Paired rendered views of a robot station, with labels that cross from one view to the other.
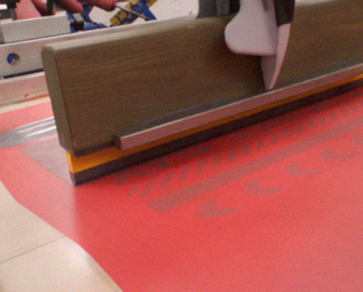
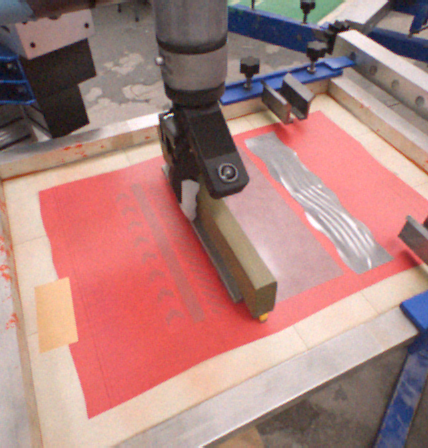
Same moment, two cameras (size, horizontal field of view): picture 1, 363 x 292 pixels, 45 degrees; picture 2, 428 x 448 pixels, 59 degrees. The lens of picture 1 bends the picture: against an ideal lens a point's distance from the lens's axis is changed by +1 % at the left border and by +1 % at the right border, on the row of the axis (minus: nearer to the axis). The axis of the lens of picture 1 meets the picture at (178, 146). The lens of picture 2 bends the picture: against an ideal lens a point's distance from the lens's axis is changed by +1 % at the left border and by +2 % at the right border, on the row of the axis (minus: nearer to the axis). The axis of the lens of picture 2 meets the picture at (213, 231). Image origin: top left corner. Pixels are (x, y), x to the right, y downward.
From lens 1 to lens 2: 0.73 m
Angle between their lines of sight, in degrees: 81
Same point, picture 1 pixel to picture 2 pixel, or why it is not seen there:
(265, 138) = (179, 227)
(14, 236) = (139, 155)
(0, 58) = (412, 94)
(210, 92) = not seen: hidden behind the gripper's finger
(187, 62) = not seen: hidden behind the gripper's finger
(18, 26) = not seen: outside the picture
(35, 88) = (385, 131)
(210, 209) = (122, 196)
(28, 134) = (257, 145)
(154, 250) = (108, 181)
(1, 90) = (369, 115)
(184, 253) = (102, 187)
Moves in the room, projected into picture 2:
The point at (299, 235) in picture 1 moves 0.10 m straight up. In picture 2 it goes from (93, 210) to (76, 164)
